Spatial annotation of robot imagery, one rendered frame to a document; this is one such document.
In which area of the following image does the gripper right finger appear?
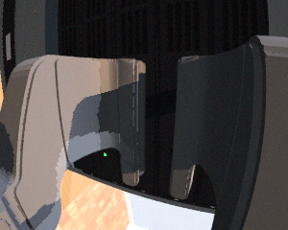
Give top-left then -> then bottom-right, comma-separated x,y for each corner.
169,35 -> 288,230

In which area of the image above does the black server rack frame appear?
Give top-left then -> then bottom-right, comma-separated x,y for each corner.
0,0 -> 288,214

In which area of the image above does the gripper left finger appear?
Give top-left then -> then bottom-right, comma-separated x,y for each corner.
0,55 -> 146,230

